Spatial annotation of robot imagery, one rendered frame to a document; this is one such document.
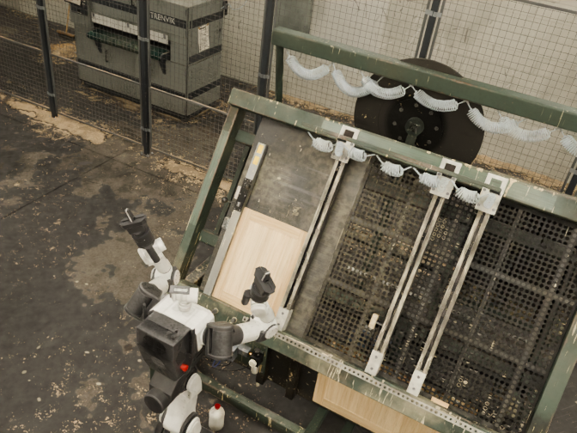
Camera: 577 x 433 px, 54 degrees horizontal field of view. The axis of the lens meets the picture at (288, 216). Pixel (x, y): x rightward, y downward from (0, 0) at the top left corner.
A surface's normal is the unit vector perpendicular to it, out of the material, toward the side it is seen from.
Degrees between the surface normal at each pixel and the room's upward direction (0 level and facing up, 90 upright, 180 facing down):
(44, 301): 0
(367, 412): 90
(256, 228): 58
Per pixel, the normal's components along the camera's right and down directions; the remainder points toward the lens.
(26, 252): 0.11, -0.82
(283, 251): -0.33, -0.06
